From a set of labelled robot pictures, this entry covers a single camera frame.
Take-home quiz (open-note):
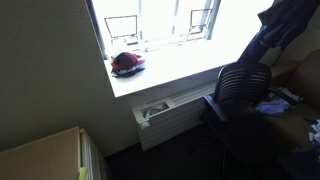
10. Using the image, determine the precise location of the black mesh office chair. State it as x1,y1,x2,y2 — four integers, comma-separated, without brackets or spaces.
202,62,289,165

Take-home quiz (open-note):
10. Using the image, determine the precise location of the yellow sticky note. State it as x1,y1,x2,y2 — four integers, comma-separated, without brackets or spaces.
78,167,88,180

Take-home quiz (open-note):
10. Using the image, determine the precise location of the white light-blue cloth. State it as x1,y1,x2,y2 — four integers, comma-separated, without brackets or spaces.
256,98,291,116

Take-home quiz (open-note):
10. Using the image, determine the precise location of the beige drawer cabinet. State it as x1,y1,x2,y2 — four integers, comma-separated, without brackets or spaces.
0,127,112,180

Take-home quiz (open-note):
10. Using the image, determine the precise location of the white wall heater unit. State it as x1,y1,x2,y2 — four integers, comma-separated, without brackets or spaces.
132,82,216,151

